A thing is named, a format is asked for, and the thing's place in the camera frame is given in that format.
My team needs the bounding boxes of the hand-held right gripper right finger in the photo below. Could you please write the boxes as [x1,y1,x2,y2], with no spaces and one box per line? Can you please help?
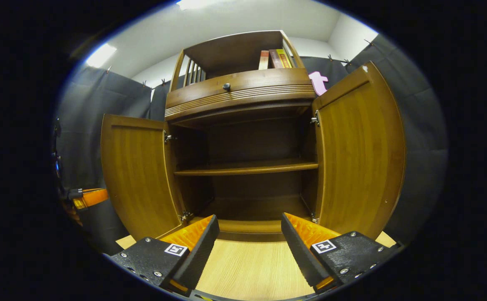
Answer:
[281,212,405,293]

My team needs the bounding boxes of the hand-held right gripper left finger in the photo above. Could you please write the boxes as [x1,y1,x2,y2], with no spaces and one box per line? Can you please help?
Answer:
[109,214,220,297]

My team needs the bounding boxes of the wooden cabinet door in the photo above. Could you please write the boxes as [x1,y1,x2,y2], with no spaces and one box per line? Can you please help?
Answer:
[312,61,407,240]
[101,114,185,241]

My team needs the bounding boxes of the black backdrop cloth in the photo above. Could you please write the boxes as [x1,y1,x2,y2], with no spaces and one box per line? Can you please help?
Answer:
[53,33,449,255]

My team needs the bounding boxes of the wooden inner shelf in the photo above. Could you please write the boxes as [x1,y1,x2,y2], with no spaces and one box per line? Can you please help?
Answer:
[174,159,319,176]

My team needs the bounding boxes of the long ceiling light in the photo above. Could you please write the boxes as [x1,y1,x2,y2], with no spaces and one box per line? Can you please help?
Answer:
[86,43,117,69]

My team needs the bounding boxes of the wooden drawer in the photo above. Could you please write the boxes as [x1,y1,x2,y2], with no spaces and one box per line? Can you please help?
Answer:
[165,68,316,122]

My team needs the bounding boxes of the yellow book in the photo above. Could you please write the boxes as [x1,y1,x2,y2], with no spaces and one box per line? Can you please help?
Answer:
[276,48,293,69]

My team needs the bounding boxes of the maroon book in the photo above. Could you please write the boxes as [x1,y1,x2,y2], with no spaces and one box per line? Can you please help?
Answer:
[269,49,285,69]

